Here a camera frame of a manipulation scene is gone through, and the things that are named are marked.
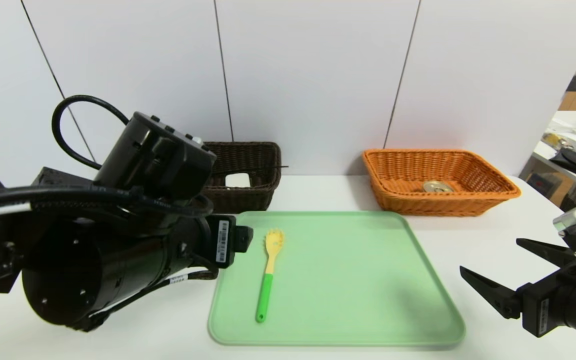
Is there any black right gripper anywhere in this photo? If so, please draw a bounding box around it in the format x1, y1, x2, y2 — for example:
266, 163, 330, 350
459, 238, 576, 348

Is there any small tin can pull tab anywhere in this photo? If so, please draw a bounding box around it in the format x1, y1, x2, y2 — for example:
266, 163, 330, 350
422, 180, 455, 194

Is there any white soap bar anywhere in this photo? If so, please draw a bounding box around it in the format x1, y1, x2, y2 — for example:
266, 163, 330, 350
225, 173, 252, 189

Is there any orange wicker basket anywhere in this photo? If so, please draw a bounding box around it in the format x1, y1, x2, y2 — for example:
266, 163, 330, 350
362, 148, 522, 217

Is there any dark brown wicker basket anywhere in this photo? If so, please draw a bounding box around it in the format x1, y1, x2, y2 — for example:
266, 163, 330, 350
200, 141, 282, 215

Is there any brown box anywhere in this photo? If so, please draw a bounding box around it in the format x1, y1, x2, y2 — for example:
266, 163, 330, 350
518, 159, 575, 209

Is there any white background table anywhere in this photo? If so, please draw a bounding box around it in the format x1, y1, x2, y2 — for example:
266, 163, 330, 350
530, 111, 576, 197

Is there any light green plastic tray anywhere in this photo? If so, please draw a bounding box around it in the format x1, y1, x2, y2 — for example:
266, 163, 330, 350
207, 210, 467, 347

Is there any yellow pasta spoon green handle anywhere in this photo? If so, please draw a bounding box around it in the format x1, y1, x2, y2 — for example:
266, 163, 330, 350
255, 228, 286, 323

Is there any thin black cable white tag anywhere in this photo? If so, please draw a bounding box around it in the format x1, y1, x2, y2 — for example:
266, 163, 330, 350
88, 269, 219, 332

